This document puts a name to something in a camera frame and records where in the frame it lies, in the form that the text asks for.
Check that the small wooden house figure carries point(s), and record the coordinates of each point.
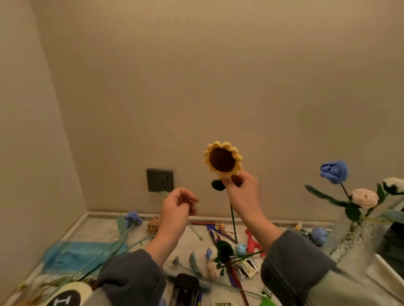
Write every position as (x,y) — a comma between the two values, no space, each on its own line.
(153,224)

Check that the dark box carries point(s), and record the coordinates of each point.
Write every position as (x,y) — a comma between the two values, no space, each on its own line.
(403,249)

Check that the blue cloth bag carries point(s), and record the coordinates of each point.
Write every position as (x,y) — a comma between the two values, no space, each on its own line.
(73,257)

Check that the light blue small toy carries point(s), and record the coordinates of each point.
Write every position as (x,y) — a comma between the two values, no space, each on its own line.
(241,249)

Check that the pink crochet rose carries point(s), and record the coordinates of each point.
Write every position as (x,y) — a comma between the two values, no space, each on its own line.
(365,198)

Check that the black bottle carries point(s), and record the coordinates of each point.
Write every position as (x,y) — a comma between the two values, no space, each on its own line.
(184,295)

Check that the person's left fingers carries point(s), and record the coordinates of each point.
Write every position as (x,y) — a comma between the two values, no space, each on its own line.
(190,201)

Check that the blue pen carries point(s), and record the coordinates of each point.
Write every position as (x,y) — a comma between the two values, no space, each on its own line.
(212,235)

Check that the long brown red pencil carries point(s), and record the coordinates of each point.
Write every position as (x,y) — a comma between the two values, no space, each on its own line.
(239,286)

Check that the person's left forearm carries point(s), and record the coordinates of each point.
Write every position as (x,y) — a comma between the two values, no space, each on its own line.
(134,281)

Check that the small white printed box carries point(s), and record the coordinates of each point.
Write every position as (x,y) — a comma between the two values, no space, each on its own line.
(247,268)

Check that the red toy figure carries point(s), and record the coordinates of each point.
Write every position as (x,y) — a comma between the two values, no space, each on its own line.
(252,244)

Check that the person's left hand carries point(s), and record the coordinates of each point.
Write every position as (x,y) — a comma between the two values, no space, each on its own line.
(173,212)

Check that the pale green flower stem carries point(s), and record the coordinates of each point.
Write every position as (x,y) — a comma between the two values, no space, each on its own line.
(195,232)

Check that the pale pink crochet flower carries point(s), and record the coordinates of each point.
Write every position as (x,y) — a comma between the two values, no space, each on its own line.
(213,270)

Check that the yellow crochet sunflower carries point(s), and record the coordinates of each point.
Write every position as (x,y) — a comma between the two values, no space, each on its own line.
(223,159)

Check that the person's right forearm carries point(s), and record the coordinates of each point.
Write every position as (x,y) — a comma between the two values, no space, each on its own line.
(294,267)

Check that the dark grey wall socket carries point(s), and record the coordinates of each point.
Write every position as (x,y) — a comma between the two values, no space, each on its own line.
(160,180)

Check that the purple pen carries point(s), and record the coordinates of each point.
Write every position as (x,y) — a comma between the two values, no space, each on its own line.
(225,235)

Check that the person's right hand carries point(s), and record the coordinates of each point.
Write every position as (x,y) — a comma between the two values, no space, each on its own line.
(244,197)

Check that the dark green crochet flower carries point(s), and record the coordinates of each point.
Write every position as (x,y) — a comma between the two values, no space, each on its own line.
(224,249)

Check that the person's right thumb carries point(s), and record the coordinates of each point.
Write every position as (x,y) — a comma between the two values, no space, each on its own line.
(229,184)

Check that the white crochet rose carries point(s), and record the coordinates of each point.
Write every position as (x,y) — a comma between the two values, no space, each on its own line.
(395,184)

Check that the round white black-label lid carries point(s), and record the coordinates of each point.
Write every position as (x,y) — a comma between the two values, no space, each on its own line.
(60,302)

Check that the blue crochet flower head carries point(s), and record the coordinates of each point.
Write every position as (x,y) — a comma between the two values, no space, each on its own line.
(319,236)

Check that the blue crochet flower long stem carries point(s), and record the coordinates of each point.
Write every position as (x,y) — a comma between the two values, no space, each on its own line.
(133,219)

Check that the clear glass vase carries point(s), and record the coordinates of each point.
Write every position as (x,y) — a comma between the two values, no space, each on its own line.
(356,244)

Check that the blue crochet rose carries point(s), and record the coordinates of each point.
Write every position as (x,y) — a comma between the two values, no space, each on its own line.
(334,172)

